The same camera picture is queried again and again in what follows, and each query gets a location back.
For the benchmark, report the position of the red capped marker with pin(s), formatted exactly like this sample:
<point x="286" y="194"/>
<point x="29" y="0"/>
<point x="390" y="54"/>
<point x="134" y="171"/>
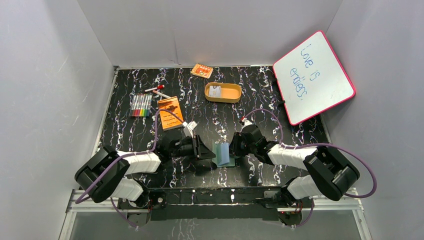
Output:
<point x="159" y="87"/>

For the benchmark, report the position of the pink framed whiteboard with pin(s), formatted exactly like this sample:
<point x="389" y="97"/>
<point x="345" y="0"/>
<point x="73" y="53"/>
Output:
<point x="311" y="79"/>

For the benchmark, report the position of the black aluminium base frame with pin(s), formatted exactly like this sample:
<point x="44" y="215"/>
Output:
<point x="161" y="204"/>

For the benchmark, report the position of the pack of coloured markers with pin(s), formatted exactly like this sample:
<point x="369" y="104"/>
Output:
<point x="141" y="105"/>

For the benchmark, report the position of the orange paperback book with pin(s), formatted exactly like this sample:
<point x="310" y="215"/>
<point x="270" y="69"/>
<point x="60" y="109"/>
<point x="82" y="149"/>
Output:
<point x="172" y="117"/>

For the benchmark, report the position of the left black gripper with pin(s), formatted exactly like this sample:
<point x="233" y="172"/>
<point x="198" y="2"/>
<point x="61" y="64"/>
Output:
<point x="195" y="147"/>

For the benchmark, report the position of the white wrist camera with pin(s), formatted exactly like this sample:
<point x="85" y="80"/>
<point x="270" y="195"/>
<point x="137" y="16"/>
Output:
<point x="188" y="129"/>
<point x="244" y="121"/>

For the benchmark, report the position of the mint green card holder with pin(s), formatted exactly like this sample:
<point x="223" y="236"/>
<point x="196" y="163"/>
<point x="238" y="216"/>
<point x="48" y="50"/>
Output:
<point x="222" y="155"/>

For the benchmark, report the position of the tan oval tray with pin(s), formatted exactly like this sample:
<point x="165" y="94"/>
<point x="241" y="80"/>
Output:
<point x="230" y="93"/>

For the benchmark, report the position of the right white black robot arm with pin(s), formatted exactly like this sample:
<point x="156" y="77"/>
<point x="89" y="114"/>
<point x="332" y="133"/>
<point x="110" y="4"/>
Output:
<point x="330" y="173"/>

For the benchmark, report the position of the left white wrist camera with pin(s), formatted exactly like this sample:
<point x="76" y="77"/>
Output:
<point x="188" y="129"/>

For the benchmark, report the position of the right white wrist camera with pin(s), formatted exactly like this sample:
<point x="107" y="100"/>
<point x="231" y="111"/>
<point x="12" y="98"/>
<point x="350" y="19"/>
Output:
<point x="244" y="121"/>

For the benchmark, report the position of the white marker pen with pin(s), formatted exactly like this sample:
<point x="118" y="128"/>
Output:
<point x="161" y="94"/>

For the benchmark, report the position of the silver VIP card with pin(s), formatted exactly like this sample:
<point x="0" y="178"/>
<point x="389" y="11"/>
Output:
<point x="215" y="91"/>

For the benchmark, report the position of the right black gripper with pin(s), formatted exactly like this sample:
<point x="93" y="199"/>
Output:
<point x="234" y="150"/>

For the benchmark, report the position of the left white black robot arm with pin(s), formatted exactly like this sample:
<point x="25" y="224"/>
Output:
<point x="105" y="175"/>

